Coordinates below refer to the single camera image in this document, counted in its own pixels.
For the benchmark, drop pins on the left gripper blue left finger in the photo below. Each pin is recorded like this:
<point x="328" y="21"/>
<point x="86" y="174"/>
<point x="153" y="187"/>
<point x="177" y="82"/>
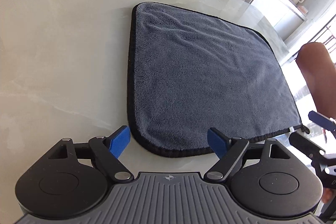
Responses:
<point x="107" y="150"/>

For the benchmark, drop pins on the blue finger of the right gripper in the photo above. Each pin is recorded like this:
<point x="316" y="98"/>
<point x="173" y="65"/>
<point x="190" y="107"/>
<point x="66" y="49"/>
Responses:
<point x="314" y="152"/>
<point x="324" y="122"/>

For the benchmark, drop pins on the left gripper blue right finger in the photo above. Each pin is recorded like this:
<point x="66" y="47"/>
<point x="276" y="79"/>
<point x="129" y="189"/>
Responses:
<point x="230" y="152"/>

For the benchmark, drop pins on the blue and grey towel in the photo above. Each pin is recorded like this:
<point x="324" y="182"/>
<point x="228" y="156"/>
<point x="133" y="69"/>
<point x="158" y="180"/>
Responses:
<point x="188" y="72"/>

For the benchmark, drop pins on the person's hand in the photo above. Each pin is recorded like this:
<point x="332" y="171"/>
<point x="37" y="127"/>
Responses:
<point x="327" y="195"/>

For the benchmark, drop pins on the brown leather chair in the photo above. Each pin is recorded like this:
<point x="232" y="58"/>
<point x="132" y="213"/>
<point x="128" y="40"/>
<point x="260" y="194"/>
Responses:
<point x="318" y="70"/>

